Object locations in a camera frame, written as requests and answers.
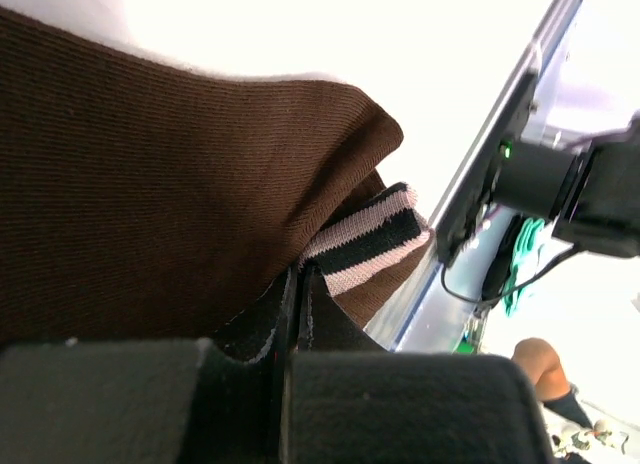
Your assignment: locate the aluminium frame rail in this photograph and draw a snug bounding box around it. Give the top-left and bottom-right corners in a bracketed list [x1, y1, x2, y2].
[366, 0, 583, 352]

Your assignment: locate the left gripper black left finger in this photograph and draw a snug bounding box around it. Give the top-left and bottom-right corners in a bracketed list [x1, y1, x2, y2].
[1, 270, 297, 463]

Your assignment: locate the brown striped sock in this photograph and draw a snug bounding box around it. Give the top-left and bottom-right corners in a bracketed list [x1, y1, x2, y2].
[1, 9, 431, 341]

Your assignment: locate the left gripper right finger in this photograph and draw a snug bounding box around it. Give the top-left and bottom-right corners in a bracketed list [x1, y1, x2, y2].
[280, 268, 553, 463]

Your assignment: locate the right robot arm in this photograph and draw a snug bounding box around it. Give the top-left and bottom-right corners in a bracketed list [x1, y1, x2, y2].
[491, 116, 639, 258]

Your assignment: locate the operator leg with sock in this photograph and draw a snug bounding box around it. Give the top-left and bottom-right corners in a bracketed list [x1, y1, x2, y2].
[511, 338, 594, 429]

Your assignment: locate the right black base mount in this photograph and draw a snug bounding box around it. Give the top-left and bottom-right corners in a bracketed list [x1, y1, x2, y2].
[432, 71, 538, 267]

